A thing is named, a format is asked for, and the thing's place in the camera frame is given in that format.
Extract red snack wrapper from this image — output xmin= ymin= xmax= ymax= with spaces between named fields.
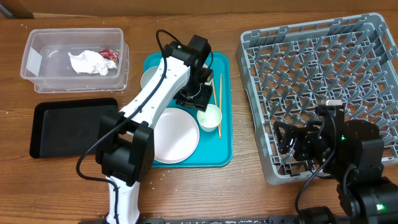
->
xmin=99 ymin=49 xmax=119 ymax=63

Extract black rectangular tray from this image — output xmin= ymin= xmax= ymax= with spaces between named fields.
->
xmin=29 ymin=98 xmax=118 ymax=159

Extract grey dishwasher rack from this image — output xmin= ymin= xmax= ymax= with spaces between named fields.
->
xmin=236 ymin=13 xmax=397 ymax=185

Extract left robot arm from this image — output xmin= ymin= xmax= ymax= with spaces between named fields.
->
xmin=94 ymin=35 xmax=213 ymax=223

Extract teal serving tray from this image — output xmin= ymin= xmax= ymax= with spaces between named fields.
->
xmin=152 ymin=52 xmax=233 ymax=168

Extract grey bowl with brown scraps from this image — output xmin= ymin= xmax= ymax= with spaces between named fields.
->
xmin=141 ymin=66 xmax=158 ymax=89

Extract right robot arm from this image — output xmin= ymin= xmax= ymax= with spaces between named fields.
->
xmin=274 ymin=118 xmax=397 ymax=223

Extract white cup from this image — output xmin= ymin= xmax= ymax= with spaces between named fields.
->
xmin=197 ymin=104 xmax=222 ymax=132

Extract white round plate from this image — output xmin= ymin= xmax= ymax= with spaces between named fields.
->
xmin=154 ymin=108 xmax=200 ymax=164

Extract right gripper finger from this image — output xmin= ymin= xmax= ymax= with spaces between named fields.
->
xmin=273 ymin=121 xmax=307 ymax=139
xmin=277 ymin=138 xmax=299 ymax=154

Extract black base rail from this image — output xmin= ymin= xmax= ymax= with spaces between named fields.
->
xmin=79 ymin=215 xmax=343 ymax=224

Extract clear plastic waste bin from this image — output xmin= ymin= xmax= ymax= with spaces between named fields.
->
xmin=21 ymin=28 xmax=129 ymax=93

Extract wooden chopstick left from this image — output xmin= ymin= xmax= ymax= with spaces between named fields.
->
xmin=211 ymin=78 xmax=222 ymax=139

